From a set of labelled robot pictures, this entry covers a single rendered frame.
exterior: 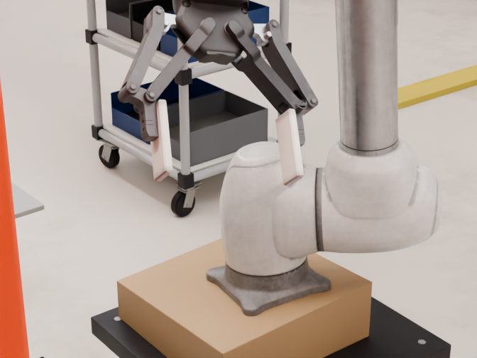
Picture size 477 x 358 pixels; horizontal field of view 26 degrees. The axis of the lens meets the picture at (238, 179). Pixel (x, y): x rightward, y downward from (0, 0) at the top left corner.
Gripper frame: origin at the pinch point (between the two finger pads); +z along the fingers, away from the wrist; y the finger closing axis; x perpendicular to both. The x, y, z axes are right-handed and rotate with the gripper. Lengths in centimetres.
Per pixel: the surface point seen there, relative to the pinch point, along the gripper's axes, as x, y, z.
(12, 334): -13.0, -24.6, 17.3
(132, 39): 182, 66, -104
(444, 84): 214, 209, -114
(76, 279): 178, 42, -30
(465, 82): 212, 217, -114
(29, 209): -15.0, -23.6, 9.0
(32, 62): 310, 72, -153
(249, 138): 180, 101, -74
